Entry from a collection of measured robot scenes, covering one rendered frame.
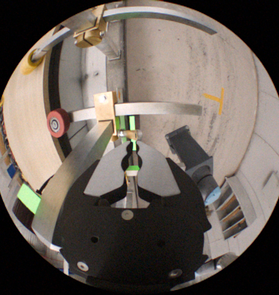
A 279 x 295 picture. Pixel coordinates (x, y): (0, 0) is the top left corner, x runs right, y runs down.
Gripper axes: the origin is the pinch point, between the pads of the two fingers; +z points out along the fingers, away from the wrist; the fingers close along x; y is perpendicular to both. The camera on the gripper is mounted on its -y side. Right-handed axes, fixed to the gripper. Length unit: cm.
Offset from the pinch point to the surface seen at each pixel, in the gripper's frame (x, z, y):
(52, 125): -23.1, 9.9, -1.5
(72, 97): -27.8, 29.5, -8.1
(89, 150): -6.3, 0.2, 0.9
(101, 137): -6.0, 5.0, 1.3
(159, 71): 23, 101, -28
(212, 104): 94, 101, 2
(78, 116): -16.3, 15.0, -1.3
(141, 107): 1.4, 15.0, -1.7
